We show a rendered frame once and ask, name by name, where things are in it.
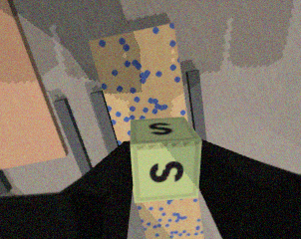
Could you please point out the tan strip with blue dots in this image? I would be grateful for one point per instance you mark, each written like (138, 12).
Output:
(140, 76)

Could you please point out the peach flat strip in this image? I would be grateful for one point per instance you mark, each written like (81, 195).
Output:
(29, 132)

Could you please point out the light green letter cube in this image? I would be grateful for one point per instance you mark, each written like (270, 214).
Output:
(165, 156)

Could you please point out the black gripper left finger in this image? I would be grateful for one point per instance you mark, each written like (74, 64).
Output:
(96, 206)

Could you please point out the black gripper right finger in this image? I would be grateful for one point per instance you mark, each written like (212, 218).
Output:
(249, 199)

